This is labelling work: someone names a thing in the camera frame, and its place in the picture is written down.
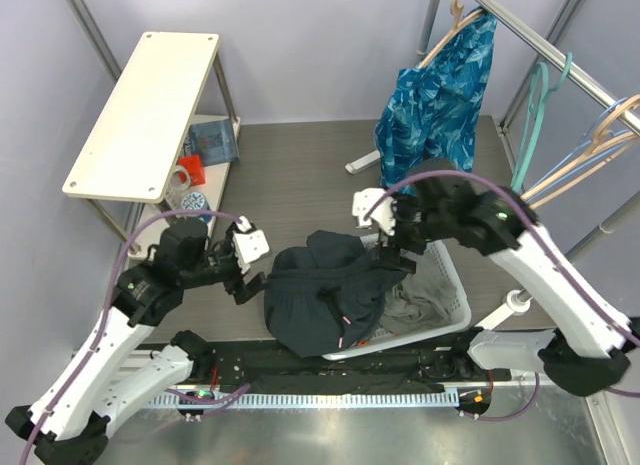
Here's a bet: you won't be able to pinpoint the beige wooden hanger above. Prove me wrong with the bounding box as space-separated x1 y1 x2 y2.
416 0 487 68

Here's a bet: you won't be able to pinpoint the white laundry basket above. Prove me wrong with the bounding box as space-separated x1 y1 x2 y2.
324 241 471 361

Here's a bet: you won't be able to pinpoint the clear glass mug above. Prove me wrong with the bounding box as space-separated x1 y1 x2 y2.
165 164 192 209

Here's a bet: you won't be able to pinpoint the white side shelf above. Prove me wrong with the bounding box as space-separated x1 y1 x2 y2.
62 31 241 240

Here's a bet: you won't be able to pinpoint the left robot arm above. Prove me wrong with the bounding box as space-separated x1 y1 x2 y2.
5 217 270 464

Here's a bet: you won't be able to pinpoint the dark navy shorts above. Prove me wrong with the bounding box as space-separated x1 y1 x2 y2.
264 230 408 358

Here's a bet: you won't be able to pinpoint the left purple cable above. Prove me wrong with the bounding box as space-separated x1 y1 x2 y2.
19 209 246 465

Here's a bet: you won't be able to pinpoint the grey cloth in basket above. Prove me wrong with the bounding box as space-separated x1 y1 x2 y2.
380 281 456 335

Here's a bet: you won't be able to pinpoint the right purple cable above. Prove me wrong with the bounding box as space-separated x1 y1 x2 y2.
362 169 640 399

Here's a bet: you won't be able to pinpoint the blue floral shorts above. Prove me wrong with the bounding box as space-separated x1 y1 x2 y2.
373 9 497 188

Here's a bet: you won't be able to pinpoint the blue book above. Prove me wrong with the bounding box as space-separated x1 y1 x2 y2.
182 119 239 167

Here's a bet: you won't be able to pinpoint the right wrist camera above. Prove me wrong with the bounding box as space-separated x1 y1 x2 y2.
351 188 396 236

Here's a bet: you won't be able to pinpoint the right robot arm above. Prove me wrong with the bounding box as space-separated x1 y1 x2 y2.
352 159 639 397

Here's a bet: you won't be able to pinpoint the red box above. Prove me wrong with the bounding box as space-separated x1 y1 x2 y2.
178 155 206 186

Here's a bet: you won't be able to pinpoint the teal plastic hanger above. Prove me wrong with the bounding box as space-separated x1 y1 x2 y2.
510 53 573 193

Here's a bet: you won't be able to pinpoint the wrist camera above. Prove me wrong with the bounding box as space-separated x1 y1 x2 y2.
351 188 396 236
231 216 271 274

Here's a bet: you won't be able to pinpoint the purple cable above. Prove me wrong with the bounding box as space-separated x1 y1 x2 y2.
362 169 640 399
19 209 246 465

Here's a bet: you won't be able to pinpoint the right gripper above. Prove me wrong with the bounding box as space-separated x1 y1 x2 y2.
371 189 453 274

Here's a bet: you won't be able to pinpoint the metal clothes rack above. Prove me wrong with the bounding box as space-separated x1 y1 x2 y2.
344 0 640 331

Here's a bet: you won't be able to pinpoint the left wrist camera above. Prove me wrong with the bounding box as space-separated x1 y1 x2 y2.
231 216 271 274

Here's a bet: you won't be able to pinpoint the light blue hanger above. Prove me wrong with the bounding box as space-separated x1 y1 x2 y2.
519 97 634 201

